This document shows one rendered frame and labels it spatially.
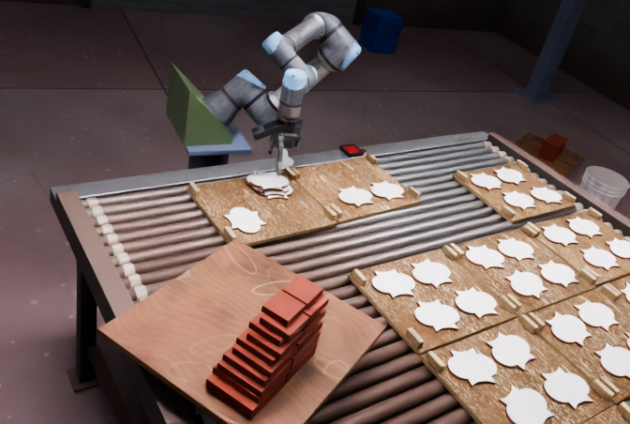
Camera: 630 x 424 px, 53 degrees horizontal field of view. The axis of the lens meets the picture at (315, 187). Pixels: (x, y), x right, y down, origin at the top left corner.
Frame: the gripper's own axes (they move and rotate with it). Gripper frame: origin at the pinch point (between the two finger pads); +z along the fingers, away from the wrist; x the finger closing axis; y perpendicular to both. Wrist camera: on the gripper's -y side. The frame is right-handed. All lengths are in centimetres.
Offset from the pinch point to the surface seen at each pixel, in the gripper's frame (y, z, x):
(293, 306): -19, -20, -92
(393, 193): 48.9, 9.2, -2.4
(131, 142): -37, 104, 198
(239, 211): -13.0, 9.3, -15.3
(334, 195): 24.8, 10.2, -3.0
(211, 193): -20.7, 10.3, -3.5
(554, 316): 78, 10, -69
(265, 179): -1.2, 6.3, 0.4
